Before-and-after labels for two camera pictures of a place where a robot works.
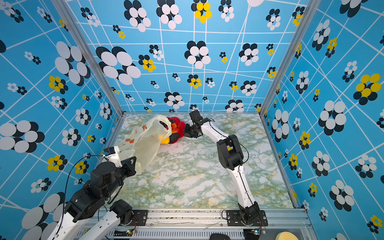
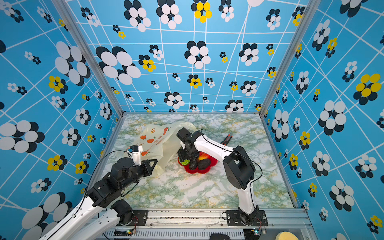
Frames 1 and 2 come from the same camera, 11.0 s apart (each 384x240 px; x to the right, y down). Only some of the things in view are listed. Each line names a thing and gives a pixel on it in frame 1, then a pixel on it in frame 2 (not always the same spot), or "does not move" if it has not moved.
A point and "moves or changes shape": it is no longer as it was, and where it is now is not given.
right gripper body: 191,131 to 185,154
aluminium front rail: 201,224 does not move
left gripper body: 127,170 to 144,170
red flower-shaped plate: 180,124 to 213,162
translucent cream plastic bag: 143,142 moves or changes shape
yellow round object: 286,235 does not move
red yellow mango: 174,129 to 202,155
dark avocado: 173,137 to 203,164
